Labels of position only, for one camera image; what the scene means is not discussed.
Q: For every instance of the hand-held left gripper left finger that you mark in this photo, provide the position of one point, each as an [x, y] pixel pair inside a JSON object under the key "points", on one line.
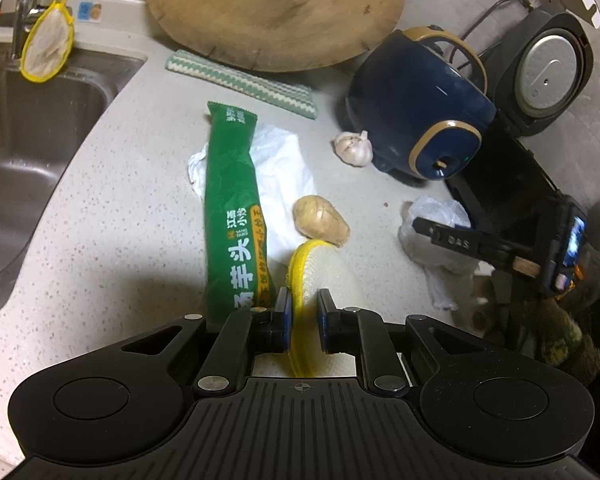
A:
{"points": [[286, 321]]}

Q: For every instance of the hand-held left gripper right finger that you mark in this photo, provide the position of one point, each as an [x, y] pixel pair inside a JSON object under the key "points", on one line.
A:
{"points": [[324, 321]]}

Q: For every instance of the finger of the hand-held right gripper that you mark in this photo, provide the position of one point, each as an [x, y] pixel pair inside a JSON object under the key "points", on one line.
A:
{"points": [[455, 238]]}

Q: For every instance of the clear plastic bag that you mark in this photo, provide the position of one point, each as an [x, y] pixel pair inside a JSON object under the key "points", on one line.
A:
{"points": [[425, 247]]}

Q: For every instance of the yellow rimmed mesh scrubber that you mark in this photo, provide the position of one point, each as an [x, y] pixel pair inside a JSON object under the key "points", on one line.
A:
{"points": [[47, 45], [330, 270]]}

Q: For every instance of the ginger root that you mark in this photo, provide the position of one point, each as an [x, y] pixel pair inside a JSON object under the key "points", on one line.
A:
{"points": [[320, 220]]}

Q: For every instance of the green snack packet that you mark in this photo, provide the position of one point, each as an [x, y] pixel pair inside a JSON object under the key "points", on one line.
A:
{"points": [[232, 200]]}

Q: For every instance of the garlic bulb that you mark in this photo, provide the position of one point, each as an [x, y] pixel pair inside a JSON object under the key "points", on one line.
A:
{"points": [[352, 149]]}

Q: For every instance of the navy blue kitchen appliance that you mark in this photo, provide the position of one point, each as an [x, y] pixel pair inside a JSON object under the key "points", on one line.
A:
{"points": [[405, 100]]}

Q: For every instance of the white plastic bag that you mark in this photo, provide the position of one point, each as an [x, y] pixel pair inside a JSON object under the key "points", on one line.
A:
{"points": [[280, 170]]}

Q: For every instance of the black rice cooker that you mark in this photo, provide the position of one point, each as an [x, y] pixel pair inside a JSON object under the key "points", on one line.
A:
{"points": [[550, 65]]}

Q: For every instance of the green striped dishcloth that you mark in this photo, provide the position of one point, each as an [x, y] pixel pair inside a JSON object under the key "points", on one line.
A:
{"points": [[240, 82]]}

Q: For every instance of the round wooden cutting board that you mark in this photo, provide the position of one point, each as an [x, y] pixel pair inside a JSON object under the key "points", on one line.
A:
{"points": [[270, 10]]}

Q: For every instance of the stainless steel sink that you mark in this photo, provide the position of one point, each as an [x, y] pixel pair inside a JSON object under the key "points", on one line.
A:
{"points": [[25, 135]]}

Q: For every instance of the chrome faucet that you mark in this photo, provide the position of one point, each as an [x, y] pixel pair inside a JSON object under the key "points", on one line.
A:
{"points": [[27, 5]]}

